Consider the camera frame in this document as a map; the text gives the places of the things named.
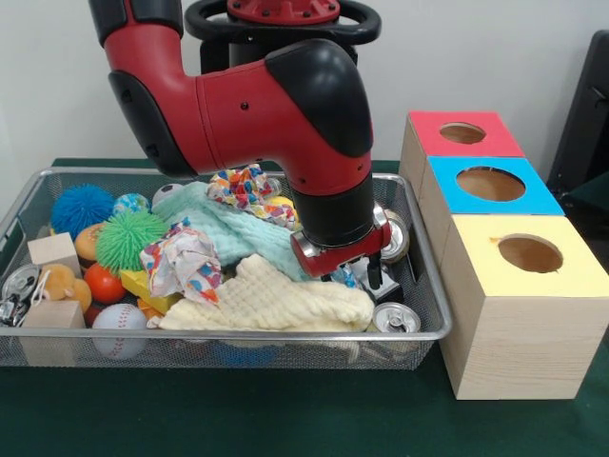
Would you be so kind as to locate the black chair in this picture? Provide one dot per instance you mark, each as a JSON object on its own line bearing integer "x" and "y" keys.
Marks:
{"x": 585, "y": 119}

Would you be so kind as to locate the baseball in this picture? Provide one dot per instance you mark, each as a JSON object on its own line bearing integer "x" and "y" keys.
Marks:
{"x": 119, "y": 328}

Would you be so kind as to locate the mint green cloth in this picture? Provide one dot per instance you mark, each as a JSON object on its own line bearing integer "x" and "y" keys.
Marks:
{"x": 228, "y": 224}

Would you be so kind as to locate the crushed drink can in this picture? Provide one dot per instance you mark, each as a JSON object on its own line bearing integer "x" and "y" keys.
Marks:
{"x": 400, "y": 238}

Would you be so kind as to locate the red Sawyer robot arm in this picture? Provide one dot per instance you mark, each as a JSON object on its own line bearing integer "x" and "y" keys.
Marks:
{"x": 247, "y": 109}

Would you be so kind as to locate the silver drink can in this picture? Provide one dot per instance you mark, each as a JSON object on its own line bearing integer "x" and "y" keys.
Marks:
{"x": 395, "y": 318}

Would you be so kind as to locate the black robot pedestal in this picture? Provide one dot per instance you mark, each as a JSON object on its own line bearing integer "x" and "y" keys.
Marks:
{"x": 361, "y": 24}

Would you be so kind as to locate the cream cloth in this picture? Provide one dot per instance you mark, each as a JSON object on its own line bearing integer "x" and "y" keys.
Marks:
{"x": 266, "y": 304}

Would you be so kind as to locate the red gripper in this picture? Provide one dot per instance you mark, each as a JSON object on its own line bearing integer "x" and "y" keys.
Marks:
{"x": 333, "y": 259}

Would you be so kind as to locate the wooden box with three holes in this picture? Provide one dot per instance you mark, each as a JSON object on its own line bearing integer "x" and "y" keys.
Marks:
{"x": 523, "y": 343}

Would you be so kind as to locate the white cloth with colourful dots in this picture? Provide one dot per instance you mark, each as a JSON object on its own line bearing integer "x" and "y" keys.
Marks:
{"x": 176, "y": 262}
{"x": 242, "y": 188}

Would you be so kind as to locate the dark green tablecloth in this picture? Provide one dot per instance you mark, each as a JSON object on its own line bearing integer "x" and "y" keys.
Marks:
{"x": 285, "y": 419}
{"x": 595, "y": 200}

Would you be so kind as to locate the blue spiky ball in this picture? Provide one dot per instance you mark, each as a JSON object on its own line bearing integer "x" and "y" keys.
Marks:
{"x": 81, "y": 209}

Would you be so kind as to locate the green spiky ball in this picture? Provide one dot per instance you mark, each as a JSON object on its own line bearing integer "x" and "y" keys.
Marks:
{"x": 126, "y": 240}

